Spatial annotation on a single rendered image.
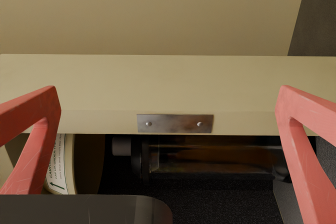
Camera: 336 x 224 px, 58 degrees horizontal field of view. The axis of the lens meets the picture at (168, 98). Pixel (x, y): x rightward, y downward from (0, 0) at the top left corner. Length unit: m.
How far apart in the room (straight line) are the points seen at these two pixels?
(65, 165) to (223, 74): 0.21
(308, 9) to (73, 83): 0.48
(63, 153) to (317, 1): 0.50
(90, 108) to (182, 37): 0.46
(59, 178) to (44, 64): 0.14
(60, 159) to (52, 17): 0.42
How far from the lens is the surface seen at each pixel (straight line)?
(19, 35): 0.79
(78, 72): 0.35
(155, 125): 0.29
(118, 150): 0.44
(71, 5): 0.72
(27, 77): 0.35
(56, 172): 0.40
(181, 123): 0.28
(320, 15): 0.62
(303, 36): 0.67
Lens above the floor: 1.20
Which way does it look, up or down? level
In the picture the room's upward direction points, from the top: 89 degrees counter-clockwise
